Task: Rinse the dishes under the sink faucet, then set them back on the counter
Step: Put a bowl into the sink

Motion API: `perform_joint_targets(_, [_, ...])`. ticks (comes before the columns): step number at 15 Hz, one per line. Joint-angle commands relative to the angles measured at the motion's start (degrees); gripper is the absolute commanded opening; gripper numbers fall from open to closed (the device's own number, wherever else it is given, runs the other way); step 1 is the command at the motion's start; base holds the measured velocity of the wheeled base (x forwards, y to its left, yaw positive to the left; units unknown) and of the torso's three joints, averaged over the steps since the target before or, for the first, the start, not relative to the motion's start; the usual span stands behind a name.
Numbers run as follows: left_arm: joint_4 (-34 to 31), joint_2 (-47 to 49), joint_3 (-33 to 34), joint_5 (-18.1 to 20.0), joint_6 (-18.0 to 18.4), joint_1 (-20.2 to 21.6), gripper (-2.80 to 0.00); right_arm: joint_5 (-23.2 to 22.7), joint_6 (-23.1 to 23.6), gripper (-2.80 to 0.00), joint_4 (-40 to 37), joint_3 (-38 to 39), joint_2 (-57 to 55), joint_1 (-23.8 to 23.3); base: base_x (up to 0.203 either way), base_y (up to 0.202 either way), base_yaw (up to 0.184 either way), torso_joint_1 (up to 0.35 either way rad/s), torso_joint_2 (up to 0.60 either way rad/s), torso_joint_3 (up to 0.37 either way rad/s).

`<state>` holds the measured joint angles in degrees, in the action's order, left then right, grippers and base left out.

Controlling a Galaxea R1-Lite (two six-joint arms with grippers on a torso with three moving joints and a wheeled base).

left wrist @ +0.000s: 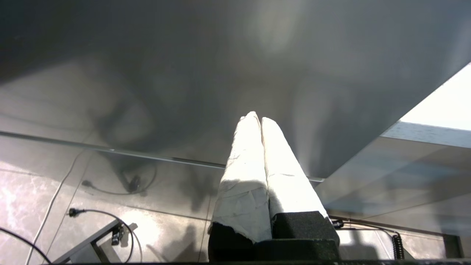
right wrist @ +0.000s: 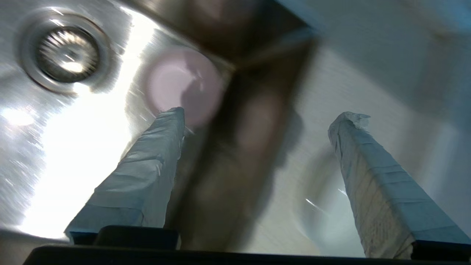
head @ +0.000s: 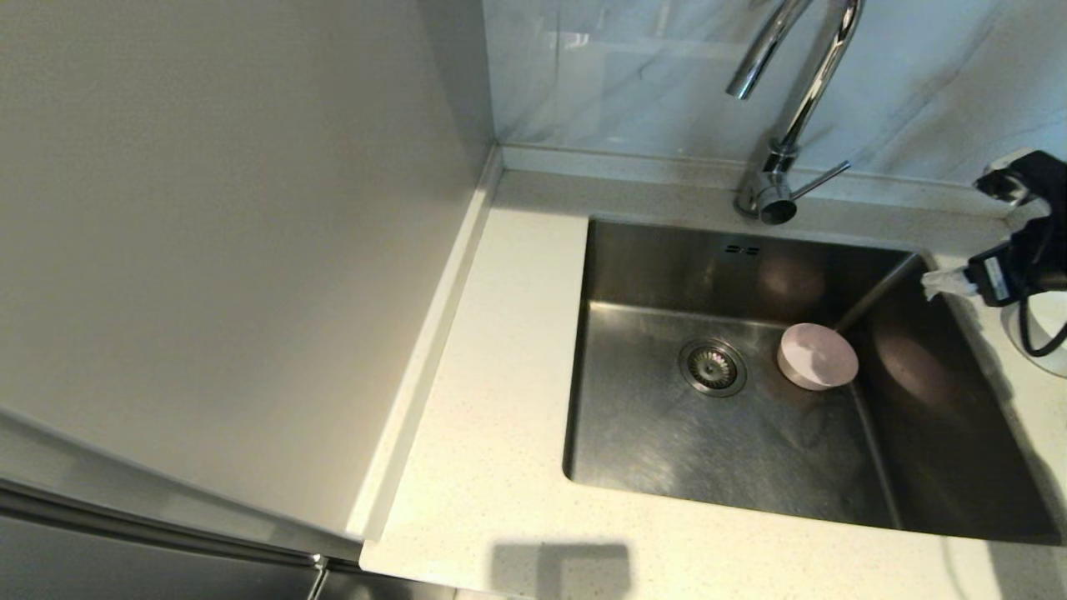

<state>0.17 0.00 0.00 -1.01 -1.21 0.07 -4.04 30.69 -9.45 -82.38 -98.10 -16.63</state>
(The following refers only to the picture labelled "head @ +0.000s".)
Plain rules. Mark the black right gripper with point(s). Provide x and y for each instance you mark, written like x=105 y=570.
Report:
x=1052 y=242

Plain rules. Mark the white bowl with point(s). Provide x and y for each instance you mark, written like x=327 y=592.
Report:
x=1052 y=321

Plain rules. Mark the pink bowl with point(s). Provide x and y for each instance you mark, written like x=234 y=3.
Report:
x=821 y=354

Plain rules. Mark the chrome gooseneck faucet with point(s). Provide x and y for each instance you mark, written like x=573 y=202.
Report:
x=821 y=75

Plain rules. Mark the stainless steel sink basin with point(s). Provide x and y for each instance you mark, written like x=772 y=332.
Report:
x=708 y=450

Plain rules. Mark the round metal drain strainer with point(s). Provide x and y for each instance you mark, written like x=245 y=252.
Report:
x=713 y=367

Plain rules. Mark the grey base cabinet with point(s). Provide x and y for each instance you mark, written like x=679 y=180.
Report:
x=383 y=587

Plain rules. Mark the tall cabinet unit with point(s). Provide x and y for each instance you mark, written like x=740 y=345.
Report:
x=208 y=250

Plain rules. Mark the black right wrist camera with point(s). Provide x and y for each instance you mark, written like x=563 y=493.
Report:
x=996 y=277

